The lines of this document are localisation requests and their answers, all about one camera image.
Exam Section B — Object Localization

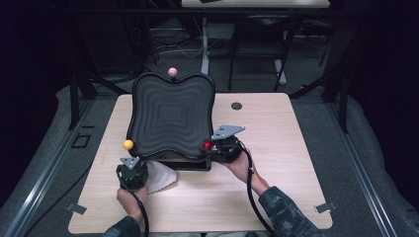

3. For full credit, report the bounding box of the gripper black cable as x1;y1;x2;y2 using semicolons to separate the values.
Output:
236;139;278;237
116;167;151;237

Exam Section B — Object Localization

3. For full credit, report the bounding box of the white background table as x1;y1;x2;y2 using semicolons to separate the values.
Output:
181;0;331;86

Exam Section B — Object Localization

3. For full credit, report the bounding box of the thin black floor cable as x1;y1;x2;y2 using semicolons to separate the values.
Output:
24;161;95;237

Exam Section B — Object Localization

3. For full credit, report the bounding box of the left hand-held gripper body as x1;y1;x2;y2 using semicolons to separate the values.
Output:
116;156;150;191

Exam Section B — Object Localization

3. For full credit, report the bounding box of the black metal frame post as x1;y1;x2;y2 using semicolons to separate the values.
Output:
67;70;129;131
290;65;350;134

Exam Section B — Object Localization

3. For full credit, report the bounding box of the aluminium floor rail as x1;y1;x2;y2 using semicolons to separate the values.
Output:
324;98;399;237
3;98;97;237

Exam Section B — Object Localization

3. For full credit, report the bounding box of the black wavy tray stand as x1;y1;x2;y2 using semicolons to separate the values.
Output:
122;66;216;172

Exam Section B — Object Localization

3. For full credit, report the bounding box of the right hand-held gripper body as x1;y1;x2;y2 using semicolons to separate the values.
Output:
209;124;247;164

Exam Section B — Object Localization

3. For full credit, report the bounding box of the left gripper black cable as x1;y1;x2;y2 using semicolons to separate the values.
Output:
116;167;151;237

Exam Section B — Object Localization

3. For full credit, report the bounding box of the black metal crossbar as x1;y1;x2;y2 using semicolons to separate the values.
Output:
42;8;367;17

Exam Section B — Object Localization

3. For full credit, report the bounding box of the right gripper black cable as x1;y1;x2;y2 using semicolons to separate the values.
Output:
236;139;278;237

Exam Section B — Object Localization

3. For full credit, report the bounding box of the person's right hand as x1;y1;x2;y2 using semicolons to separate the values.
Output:
223;147;270;198

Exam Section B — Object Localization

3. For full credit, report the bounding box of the grey cleaning cloth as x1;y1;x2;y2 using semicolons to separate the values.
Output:
144;160;179;195

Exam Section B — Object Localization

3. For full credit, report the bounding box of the black chair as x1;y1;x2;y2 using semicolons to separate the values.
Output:
227;14;302;93

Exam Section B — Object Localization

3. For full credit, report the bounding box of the tangle of floor cables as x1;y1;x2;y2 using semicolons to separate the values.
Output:
144;31;207;68

